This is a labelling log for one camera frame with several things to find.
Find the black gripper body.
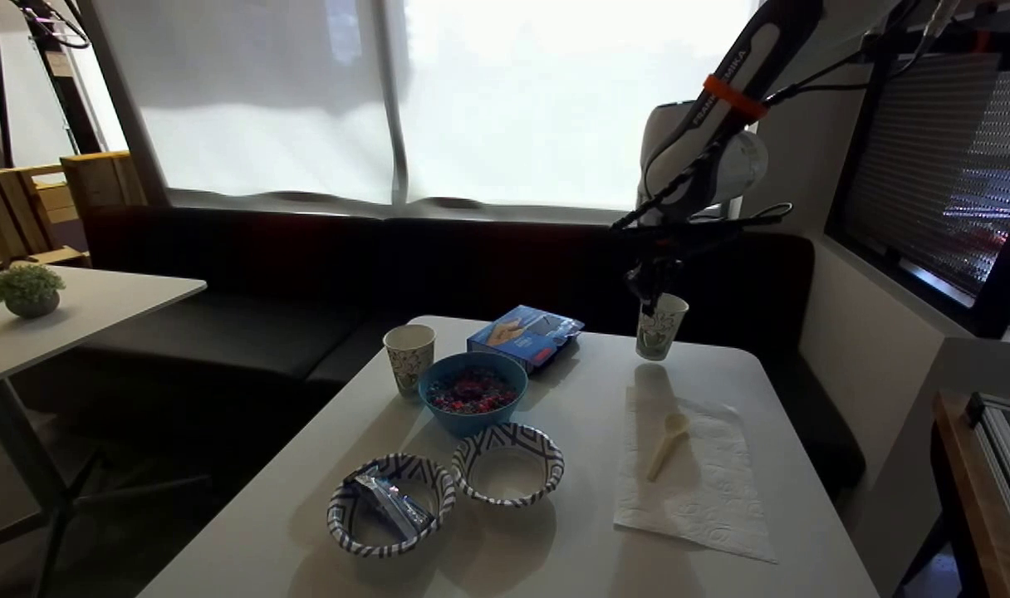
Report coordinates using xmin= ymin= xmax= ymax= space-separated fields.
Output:
xmin=610 ymin=202 xmax=792 ymax=292

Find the patterned paper coffee cup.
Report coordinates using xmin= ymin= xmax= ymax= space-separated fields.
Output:
xmin=633 ymin=292 xmax=686 ymax=363

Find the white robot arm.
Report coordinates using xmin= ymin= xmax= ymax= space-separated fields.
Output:
xmin=619 ymin=0 xmax=822 ymax=233

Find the blue bowl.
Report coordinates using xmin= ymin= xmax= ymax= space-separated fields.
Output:
xmin=419 ymin=351 xmax=529 ymax=436

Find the empty patterned bowl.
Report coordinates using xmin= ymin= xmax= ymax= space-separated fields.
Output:
xmin=452 ymin=423 xmax=564 ymax=509

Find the silver packet in bowl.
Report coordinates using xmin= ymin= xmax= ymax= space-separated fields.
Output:
xmin=347 ymin=473 xmax=429 ymax=539

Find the patterned bowl with packet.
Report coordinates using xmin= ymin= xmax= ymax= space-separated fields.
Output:
xmin=326 ymin=453 xmax=458 ymax=557

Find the blue snack box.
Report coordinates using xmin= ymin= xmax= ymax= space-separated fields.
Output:
xmin=465 ymin=305 xmax=585 ymax=371

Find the cream plastic spoon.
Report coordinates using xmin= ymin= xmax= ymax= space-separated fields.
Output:
xmin=643 ymin=412 xmax=686 ymax=480

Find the white paper towel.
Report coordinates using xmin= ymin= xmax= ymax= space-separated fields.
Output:
xmin=610 ymin=384 xmax=778 ymax=563

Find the wooden cabinet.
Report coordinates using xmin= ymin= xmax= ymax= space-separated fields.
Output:
xmin=931 ymin=391 xmax=1010 ymax=598

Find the dark bench sofa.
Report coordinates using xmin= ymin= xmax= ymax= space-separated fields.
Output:
xmin=87 ymin=208 xmax=863 ymax=499

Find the wooden chair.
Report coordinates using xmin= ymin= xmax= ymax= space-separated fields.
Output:
xmin=58 ymin=153 xmax=153 ymax=218

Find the white side table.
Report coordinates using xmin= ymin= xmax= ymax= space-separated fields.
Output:
xmin=0 ymin=264 xmax=204 ymax=511

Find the potted green plant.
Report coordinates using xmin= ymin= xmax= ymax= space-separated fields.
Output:
xmin=0 ymin=262 xmax=61 ymax=320

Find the black tripod stand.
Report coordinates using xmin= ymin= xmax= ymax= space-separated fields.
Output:
xmin=0 ymin=0 xmax=102 ymax=164

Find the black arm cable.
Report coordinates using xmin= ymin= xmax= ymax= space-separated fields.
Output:
xmin=765 ymin=0 xmax=916 ymax=108

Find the black window frame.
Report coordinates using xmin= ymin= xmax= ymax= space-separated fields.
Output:
xmin=826 ymin=0 xmax=1010 ymax=340

